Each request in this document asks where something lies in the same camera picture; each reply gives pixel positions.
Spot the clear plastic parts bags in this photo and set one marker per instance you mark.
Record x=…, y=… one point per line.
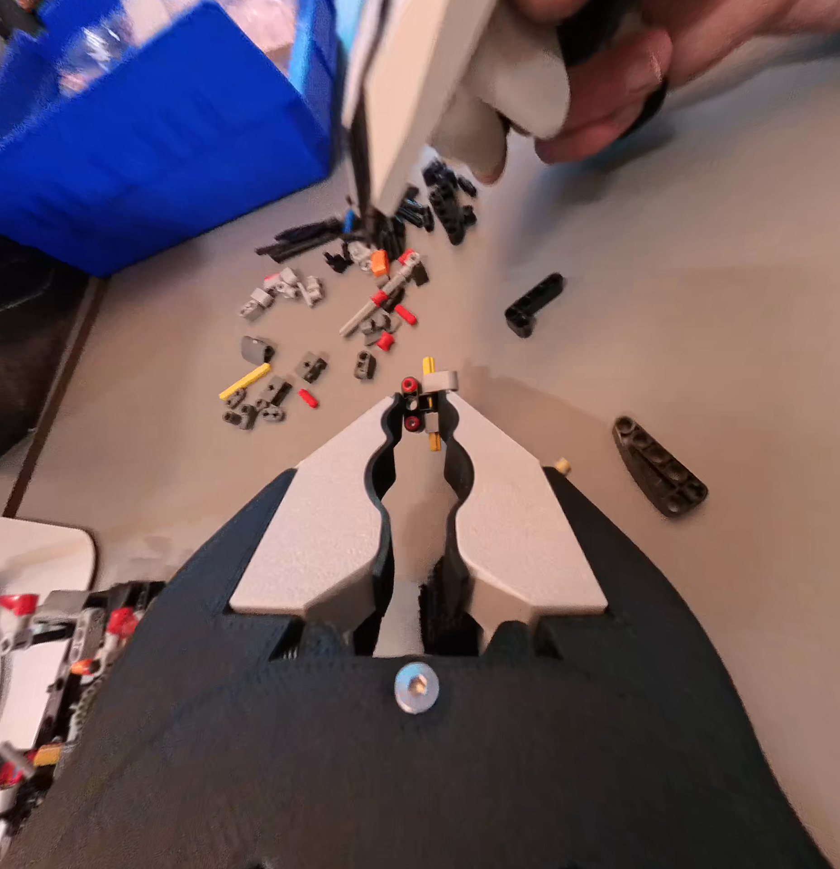
x=97, y=51

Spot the pile of lego pieces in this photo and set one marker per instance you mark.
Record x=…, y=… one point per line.
x=454, y=210

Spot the black angled lego beam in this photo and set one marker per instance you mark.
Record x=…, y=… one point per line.
x=539, y=299

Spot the small yellow-axle lego assembly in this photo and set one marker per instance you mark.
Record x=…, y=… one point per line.
x=440, y=380

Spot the partly built lego model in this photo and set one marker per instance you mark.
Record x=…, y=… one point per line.
x=67, y=601

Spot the person's right forearm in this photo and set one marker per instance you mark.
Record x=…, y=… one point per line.
x=820, y=13

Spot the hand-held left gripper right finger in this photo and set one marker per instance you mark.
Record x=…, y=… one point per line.
x=522, y=543

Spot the blue plastic bin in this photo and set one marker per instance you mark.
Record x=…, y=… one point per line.
x=155, y=170

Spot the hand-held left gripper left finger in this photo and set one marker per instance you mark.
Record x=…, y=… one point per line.
x=311, y=543

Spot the person's right hand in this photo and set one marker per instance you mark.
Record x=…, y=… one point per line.
x=617, y=88

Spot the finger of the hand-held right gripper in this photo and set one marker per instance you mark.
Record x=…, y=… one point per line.
x=362, y=68
x=420, y=81

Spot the black curved lego beam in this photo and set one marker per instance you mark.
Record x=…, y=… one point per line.
x=657, y=468

